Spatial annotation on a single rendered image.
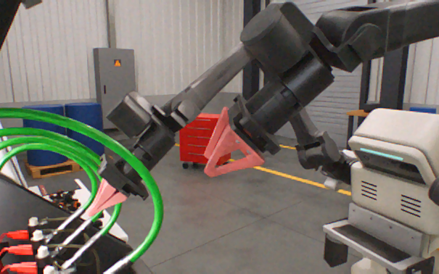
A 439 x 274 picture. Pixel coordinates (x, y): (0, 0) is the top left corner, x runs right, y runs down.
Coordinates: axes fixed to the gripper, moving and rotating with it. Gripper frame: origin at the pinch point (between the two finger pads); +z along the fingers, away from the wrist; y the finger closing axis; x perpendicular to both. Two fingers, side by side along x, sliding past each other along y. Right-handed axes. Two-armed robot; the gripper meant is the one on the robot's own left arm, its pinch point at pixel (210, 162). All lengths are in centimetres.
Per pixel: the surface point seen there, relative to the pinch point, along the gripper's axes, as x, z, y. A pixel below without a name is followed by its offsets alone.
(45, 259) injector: -5.1, 39.5, -6.8
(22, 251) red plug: -9, 48, -13
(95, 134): -14.2, 8.6, -1.0
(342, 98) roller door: 313, -87, -583
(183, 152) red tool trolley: 115, 165, -414
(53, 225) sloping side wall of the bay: -5, 53, -28
